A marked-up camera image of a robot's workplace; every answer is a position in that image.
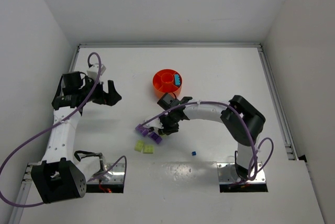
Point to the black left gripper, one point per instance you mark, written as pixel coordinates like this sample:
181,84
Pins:
101,93

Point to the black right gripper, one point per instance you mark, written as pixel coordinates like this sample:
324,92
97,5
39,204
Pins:
169,121

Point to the light green rounded lego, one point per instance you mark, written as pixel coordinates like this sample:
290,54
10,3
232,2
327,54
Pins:
148,149

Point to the teal long lego brick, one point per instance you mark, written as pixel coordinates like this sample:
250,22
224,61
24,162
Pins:
177,80

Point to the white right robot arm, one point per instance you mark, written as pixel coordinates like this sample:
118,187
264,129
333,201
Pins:
243,121

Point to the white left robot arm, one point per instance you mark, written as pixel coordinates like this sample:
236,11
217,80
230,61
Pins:
63,173

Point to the purple square lego brick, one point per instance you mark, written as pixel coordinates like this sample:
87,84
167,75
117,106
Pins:
155,137

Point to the purple rounded lego brick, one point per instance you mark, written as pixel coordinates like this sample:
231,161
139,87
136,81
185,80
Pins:
143,131

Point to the light green square lego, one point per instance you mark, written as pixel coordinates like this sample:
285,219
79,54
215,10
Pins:
139,146

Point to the orange round divided container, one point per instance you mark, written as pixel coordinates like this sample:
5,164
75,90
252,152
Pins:
163,82

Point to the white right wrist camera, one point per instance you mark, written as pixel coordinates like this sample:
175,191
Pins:
154,123

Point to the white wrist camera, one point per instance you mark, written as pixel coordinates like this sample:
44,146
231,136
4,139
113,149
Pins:
96,69
154,123

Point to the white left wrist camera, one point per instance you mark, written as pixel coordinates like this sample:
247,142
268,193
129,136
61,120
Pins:
96,69

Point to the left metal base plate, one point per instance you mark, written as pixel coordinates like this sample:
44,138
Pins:
116,175

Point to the metal base plate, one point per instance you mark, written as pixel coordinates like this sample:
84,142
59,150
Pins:
116,175
227,175

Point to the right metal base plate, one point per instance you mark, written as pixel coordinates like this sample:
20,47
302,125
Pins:
227,175

